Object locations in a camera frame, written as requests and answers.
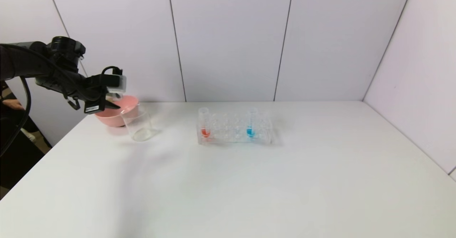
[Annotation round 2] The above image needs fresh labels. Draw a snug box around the bystander bare hand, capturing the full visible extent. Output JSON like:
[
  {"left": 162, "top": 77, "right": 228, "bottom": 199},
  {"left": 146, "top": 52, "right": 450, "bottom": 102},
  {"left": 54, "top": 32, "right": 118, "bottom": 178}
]
[{"left": 0, "top": 99, "right": 25, "bottom": 110}]

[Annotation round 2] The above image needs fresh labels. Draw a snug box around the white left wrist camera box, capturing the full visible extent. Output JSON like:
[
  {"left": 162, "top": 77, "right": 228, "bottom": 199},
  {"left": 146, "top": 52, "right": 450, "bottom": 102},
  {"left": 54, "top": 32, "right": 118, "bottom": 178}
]
[{"left": 106, "top": 74, "right": 128, "bottom": 93}]

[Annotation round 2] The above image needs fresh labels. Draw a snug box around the dark background furniture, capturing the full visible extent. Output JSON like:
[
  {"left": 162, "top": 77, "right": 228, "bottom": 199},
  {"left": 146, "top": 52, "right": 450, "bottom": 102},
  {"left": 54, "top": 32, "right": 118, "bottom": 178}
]
[{"left": 0, "top": 81, "right": 53, "bottom": 199}]

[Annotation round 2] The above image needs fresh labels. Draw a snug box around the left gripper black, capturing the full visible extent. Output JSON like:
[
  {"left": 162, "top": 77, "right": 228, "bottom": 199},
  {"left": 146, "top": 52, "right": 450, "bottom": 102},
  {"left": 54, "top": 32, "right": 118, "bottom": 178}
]
[{"left": 75, "top": 86, "right": 121, "bottom": 114}]

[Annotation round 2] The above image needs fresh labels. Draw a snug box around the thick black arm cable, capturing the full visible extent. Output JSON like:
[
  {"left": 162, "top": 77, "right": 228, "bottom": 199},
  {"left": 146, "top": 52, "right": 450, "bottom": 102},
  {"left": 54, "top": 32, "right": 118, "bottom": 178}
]
[{"left": 0, "top": 76, "right": 32, "bottom": 157}]

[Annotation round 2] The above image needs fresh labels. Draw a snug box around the pink bowl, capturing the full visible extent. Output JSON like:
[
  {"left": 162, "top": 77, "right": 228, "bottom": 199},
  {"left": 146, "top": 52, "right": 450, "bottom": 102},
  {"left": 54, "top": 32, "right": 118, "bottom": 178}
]
[{"left": 94, "top": 95, "right": 139, "bottom": 128}]

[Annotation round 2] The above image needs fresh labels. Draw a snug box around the test tube with red pigment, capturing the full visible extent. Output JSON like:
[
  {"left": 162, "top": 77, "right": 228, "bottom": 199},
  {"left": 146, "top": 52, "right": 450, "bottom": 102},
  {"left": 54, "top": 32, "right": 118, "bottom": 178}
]
[{"left": 198, "top": 107, "right": 211, "bottom": 139}]

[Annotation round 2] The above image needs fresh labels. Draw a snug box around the clear glass beaker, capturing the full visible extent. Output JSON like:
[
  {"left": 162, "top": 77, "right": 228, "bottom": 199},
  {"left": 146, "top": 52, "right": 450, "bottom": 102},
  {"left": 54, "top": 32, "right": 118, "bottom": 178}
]
[{"left": 120, "top": 104, "right": 155, "bottom": 142}]

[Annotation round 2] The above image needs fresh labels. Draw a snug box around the test tube with blue pigment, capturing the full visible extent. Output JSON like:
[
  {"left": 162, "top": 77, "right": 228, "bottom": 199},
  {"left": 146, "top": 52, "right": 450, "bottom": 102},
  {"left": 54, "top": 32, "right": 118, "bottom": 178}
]
[{"left": 246, "top": 106, "right": 258, "bottom": 139}]

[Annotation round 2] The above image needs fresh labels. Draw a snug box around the clear plastic test tube rack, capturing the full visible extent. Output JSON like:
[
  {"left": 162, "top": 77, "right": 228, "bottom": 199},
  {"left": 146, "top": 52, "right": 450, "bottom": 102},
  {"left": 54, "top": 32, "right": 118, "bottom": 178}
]
[{"left": 196, "top": 110, "right": 274, "bottom": 146}]

